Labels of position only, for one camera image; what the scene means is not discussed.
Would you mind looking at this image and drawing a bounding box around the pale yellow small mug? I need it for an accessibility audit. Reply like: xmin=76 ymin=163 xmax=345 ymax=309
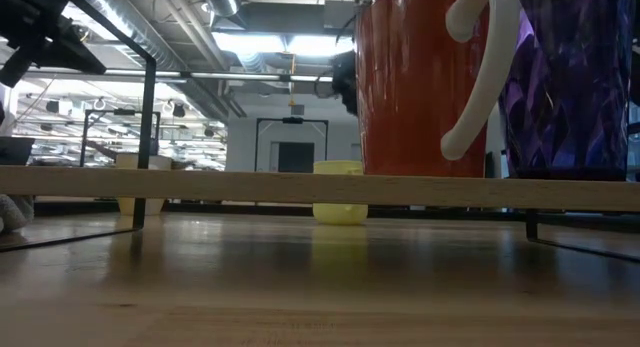
xmin=312 ymin=159 xmax=370 ymax=227

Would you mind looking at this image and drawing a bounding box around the ceiling light panel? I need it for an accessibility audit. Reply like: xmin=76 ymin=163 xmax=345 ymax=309
xmin=212 ymin=30 xmax=356 ymax=58

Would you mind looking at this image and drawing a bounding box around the red mug white handle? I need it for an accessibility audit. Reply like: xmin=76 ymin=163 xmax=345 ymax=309
xmin=354 ymin=0 xmax=522 ymax=179

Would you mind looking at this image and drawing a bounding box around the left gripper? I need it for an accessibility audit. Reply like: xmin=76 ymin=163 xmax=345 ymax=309
xmin=0 ymin=16 xmax=107 ymax=88

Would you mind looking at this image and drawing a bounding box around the large silver air duct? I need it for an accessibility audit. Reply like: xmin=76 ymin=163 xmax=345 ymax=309
xmin=69 ymin=0 xmax=236 ymax=121

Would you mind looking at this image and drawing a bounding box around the orange-yellow mug white handle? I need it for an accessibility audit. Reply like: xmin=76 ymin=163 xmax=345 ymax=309
xmin=115 ymin=153 xmax=174 ymax=217

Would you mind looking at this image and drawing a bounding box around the ceiling light tube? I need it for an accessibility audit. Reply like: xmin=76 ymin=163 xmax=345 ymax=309
xmin=104 ymin=69 xmax=334 ymax=83

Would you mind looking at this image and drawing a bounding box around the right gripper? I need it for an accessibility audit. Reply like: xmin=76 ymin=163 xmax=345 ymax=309
xmin=331 ymin=49 xmax=359 ymax=117

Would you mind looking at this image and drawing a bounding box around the black stand frame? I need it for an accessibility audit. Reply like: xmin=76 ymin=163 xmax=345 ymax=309
xmin=79 ymin=109 xmax=162 ymax=168
xmin=254 ymin=117 xmax=330 ymax=172

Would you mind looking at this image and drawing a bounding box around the dark monitor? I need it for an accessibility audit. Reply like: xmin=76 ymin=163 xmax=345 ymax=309
xmin=0 ymin=136 xmax=36 ymax=167

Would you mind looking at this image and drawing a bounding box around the purple faceted cup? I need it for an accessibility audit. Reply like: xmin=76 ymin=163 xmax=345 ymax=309
xmin=499 ymin=0 xmax=634 ymax=181

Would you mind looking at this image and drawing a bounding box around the grey cloth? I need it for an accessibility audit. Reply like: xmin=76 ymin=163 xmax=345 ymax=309
xmin=0 ymin=193 xmax=35 ymax=233

